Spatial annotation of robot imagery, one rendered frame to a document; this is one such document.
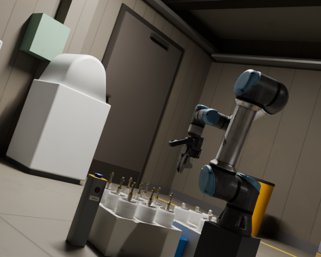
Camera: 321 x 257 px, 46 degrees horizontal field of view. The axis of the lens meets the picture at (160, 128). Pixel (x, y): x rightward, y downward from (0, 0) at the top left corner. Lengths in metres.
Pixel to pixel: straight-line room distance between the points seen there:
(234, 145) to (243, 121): 0.10
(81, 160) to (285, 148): 2.81
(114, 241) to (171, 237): 0.31
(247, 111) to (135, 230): 0.75
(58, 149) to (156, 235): 1.92
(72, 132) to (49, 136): 0.24
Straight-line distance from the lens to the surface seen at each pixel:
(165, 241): 1.92
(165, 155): 5.82
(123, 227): 1.77
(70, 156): 3.67
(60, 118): 3.54
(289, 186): 5.21
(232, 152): 1.53
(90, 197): 1.75
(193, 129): 1.93
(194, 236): 2.11
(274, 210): 5.24
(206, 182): 1.52
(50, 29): 4.06
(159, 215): 1.93
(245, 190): 1.59
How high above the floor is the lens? 0.47
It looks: 5 degrees up
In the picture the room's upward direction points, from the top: 19 degrees clockwise
